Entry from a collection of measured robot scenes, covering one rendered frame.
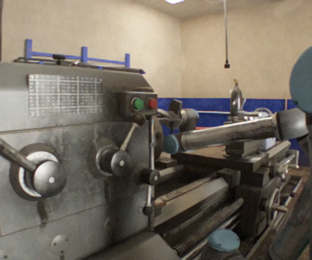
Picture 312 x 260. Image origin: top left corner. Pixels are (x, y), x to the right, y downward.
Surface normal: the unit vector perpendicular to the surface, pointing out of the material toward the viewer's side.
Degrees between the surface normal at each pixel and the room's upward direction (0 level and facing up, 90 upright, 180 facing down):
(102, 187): 90
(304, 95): 83
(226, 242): 19
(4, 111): 90
